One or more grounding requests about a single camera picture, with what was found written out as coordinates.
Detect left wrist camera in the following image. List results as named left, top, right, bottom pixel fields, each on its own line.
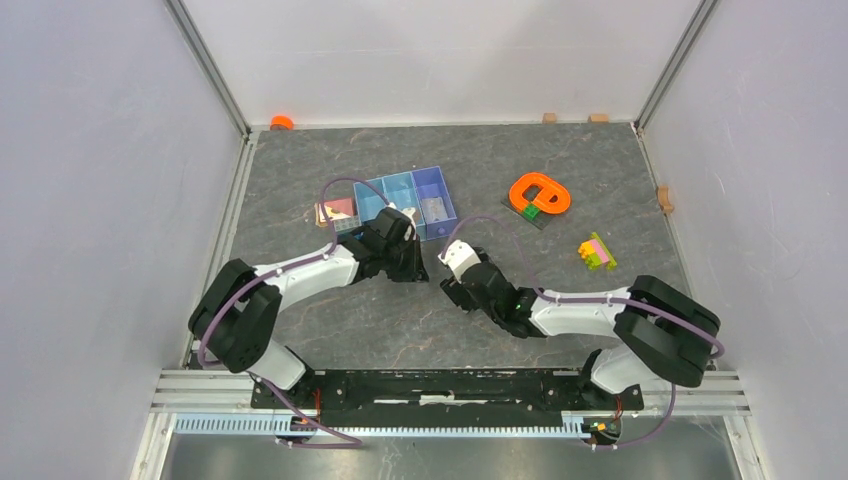
left=389, top=203, right=418, bottom=229

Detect pink and orange block toy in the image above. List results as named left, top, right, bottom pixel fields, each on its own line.
left=314, top=197, right=356, bottom=227

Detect multicolour brick stack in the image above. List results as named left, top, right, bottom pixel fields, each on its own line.
left=577, top=232, right=617, bottom=271

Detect wooden arch piece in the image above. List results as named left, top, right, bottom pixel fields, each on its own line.
left=656, top=185, right=675, bottom=215

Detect blue three-compartment tray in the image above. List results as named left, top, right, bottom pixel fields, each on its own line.
left=368, top=166, right=459, bottom=241

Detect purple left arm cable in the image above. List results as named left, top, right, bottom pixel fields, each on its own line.
left=197, top=177, right=399, bottom=449

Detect orange round cap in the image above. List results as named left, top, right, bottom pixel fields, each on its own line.
left=269, top=115, right=294, bottom=131

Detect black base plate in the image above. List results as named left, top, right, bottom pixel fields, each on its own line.
left=285, top=368, right=644, bottom=428

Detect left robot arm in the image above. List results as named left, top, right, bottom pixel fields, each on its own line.
left=188, top=207, right=429, bottom=408

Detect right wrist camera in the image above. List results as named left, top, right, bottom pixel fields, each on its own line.
left=438, top=240, right=481, bottom=279

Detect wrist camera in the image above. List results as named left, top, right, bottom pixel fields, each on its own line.
left=389, top=203, right=418, bottom=229
left=438, top=240, right=481, bottom=279

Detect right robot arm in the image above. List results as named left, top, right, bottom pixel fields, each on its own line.
left=438, top=241, right=723, bottom=408

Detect orange oval ring toy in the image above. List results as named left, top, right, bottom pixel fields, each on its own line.
left=507, top=172, right=572, bottom=215

